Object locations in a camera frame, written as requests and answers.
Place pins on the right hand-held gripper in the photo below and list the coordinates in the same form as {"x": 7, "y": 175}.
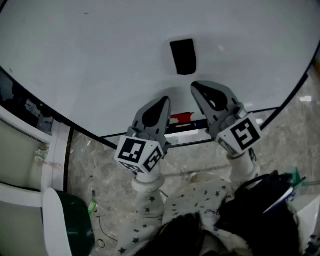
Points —
{"x": 246, "y": 133}

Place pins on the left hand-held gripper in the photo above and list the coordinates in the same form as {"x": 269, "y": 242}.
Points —
{"x": 131, "y": 150}

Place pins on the black rectangular eraser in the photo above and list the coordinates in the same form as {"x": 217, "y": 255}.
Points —
{"x": 184, "y": 56}

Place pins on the person's right forearm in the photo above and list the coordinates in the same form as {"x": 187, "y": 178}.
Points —
{"x": 242, "y": 167}

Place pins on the black shoulder bag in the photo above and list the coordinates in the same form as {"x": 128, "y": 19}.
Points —
{"x": 250, "y": 207}

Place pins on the person's left forearm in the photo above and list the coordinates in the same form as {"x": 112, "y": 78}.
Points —
{"x": 150, "y": 200}

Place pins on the blue marker pen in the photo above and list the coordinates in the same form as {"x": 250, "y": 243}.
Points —
{"x": 200, "y": 123}

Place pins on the person's star-patterned white top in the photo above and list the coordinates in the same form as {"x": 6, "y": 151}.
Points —
{"x": 190, "y": 200}

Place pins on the clear plastic container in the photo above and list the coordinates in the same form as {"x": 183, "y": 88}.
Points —
{"x": 46, "y": 126}

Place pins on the green plastic dustpan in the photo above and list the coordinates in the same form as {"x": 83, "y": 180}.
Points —
{"x": 296, "y": 175}

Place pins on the green bottle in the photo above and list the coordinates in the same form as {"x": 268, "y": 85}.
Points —
{"x": 92, "y": 206}

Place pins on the black electronic device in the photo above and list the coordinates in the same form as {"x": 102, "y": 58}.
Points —
{"x": 15, "y": 100}

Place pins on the white shelf cabinet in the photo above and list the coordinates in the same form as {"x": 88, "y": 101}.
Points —
{"x": 17, "y": 155}

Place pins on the white stained table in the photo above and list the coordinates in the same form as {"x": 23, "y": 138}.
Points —
{"x": 310, "y": 217}

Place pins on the white board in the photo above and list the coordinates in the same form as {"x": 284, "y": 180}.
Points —
{"x": 100, "y": 62}

